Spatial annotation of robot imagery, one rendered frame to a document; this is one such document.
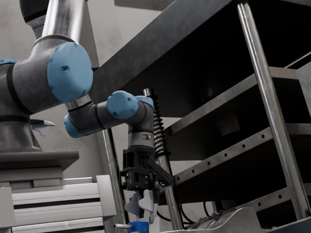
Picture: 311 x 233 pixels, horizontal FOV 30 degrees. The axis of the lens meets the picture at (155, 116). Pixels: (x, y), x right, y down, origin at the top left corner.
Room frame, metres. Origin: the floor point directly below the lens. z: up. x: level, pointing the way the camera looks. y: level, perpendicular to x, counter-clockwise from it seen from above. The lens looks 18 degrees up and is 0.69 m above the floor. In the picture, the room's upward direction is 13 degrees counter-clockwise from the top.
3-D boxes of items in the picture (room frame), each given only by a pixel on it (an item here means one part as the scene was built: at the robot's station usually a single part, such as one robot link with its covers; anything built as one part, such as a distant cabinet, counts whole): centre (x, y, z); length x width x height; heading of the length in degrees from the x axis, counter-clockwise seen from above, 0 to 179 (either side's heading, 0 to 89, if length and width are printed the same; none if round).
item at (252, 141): (2.86, -0.40, 1.26); 1.10 x 0.74 x 0.05; 39
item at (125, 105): (1.52, 0.09, 1.24); 0.11 x 0.11 x 0.08; 72
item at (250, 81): (2.87, -0.41, 1.51); 1.10 x 0.70 x 0.05; 39
